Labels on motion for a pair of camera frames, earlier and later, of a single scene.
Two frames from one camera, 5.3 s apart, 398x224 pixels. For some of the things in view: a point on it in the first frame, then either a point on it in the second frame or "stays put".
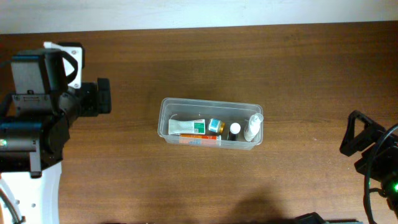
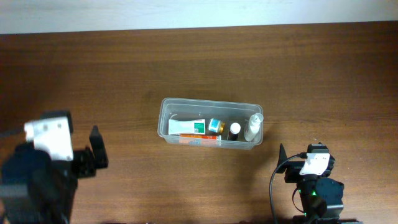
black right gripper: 369,146 to 294,171
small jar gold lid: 216,126 stays put
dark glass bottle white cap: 235,129 stays put
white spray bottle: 253,127 stays put
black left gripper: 103,95 to 86,162
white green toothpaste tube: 186,127 stays put
